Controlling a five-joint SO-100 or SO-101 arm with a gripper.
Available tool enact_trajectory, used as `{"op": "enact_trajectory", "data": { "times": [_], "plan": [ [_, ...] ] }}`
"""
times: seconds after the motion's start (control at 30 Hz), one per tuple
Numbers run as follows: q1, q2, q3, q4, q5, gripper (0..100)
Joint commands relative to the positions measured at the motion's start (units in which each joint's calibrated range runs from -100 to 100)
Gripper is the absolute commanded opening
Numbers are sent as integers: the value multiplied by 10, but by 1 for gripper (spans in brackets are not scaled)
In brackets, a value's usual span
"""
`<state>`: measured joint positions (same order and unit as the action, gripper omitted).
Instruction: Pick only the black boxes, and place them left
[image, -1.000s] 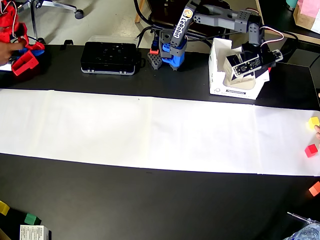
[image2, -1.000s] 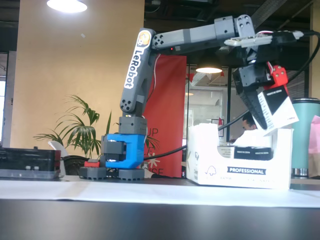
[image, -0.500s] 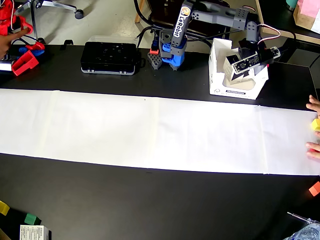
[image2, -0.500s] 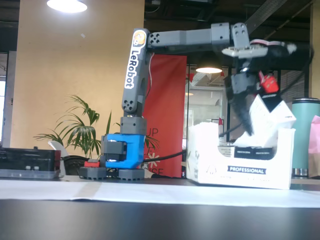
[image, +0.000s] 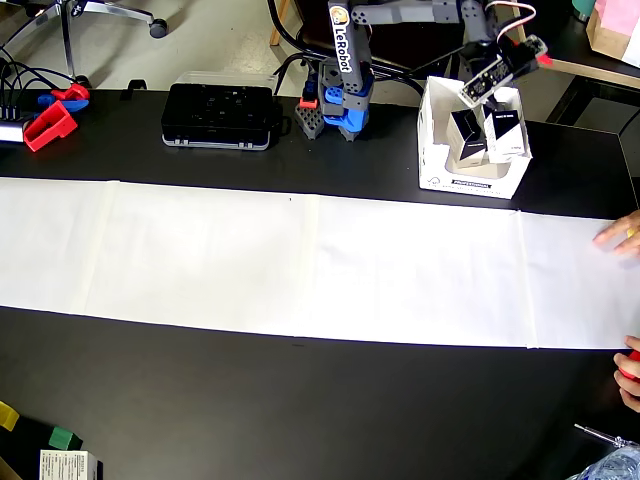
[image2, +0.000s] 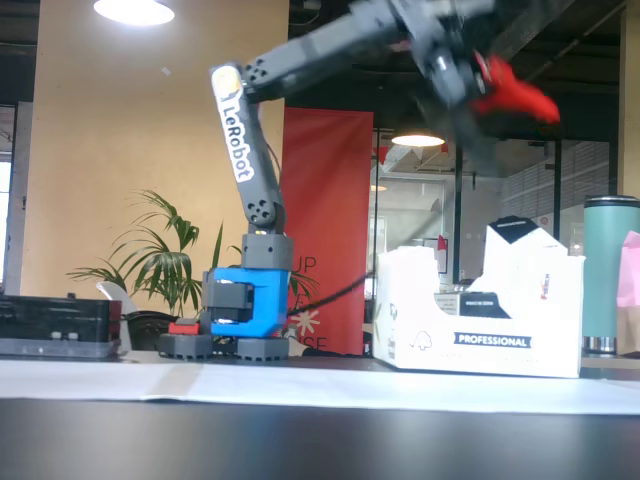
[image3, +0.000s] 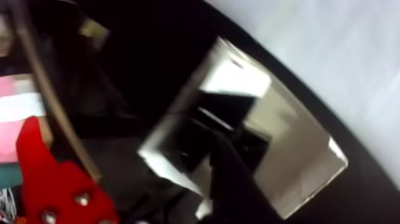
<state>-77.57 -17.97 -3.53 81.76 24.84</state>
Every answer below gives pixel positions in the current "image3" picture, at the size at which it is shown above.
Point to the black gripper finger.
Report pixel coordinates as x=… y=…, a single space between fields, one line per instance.
x=237 y=194

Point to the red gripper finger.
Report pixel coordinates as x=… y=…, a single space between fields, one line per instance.
x=56 y=194

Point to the pink paper bag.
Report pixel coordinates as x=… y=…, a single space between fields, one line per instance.
x=12 y=140

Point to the white cardboard display box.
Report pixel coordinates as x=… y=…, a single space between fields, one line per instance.
x=297 y=140

